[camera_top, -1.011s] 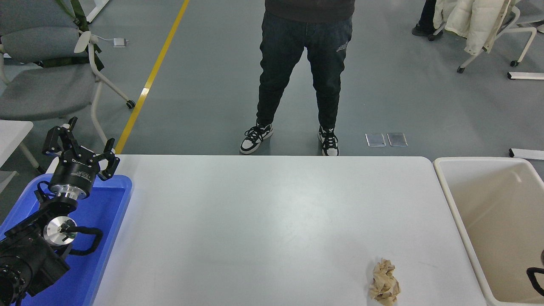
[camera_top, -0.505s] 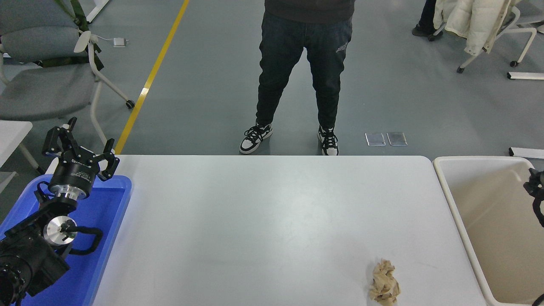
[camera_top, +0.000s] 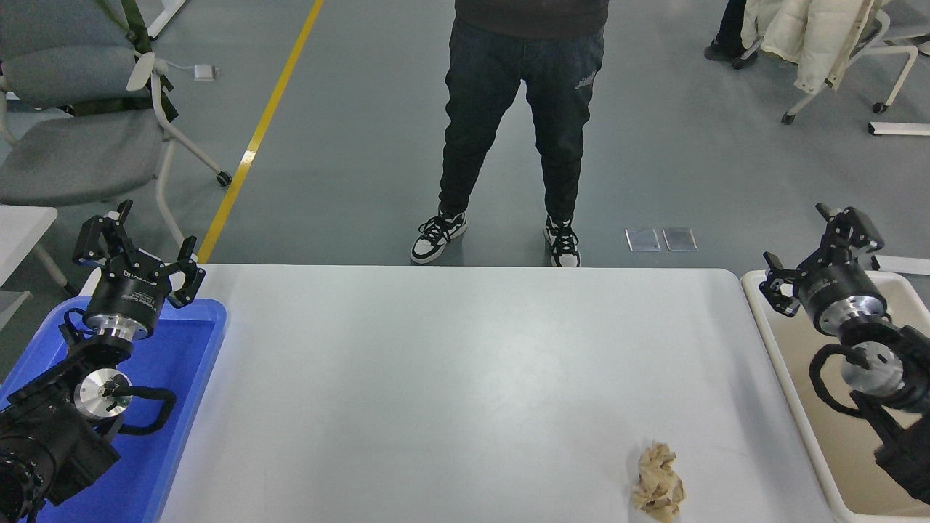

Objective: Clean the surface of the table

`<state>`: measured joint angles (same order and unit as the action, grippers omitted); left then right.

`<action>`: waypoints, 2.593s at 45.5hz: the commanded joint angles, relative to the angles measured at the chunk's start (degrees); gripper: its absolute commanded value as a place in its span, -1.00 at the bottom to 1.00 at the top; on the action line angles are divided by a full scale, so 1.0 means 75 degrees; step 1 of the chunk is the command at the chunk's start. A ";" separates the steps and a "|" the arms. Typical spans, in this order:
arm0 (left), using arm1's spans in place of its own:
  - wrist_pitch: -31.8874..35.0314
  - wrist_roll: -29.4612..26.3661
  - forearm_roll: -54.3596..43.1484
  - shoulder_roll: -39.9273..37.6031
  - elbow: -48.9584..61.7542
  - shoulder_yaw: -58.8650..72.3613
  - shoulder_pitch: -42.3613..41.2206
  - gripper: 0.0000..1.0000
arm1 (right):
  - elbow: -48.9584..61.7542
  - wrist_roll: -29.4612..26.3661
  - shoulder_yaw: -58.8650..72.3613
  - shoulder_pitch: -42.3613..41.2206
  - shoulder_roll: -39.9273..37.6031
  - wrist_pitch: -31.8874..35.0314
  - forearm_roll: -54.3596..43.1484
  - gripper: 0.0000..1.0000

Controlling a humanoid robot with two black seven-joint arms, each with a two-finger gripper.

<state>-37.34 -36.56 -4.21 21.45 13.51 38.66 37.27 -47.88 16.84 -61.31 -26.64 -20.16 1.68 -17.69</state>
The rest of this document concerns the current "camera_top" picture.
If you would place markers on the cream padded coat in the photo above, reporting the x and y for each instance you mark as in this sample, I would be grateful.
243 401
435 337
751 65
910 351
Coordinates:
814 36

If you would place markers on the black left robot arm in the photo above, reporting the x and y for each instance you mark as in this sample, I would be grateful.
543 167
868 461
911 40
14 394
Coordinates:
51 436

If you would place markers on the person with black-white shoes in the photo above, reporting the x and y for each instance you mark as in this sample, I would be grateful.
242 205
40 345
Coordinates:
487 87

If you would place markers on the silver floor plate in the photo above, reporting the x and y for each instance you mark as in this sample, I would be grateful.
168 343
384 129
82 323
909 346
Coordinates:
642 239
679 237

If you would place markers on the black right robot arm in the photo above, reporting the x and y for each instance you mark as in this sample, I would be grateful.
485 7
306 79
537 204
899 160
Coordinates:
908 450

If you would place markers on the white desk leg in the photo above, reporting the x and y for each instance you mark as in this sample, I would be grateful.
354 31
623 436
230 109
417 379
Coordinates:
171 11

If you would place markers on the small white side table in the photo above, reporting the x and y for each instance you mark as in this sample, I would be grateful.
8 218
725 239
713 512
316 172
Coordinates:
22 232

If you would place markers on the white power adapter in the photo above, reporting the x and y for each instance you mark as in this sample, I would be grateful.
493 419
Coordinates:
205 71

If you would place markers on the tan paper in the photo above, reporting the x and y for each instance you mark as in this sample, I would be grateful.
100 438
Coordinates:
657 483

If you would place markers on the white frame chair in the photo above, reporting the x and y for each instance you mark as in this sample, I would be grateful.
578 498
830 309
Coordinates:
908 18

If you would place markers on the large pale plastic bin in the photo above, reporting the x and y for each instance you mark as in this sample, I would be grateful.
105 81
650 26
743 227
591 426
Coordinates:
792 363

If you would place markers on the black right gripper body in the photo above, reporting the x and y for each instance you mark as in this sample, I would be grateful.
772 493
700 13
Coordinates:
839 294

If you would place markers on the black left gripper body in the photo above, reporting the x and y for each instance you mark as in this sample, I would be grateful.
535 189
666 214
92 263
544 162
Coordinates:
128 296

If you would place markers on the white floor bar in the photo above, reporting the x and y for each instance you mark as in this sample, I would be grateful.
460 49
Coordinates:
901 129
904 264

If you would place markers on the blue plastic tray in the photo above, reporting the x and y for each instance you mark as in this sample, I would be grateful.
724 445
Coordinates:
182 378

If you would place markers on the person with black shoes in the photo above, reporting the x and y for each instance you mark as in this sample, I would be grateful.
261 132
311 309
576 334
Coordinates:
730 22

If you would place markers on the grey office chair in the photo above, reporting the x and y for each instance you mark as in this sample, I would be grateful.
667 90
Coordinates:
73 152

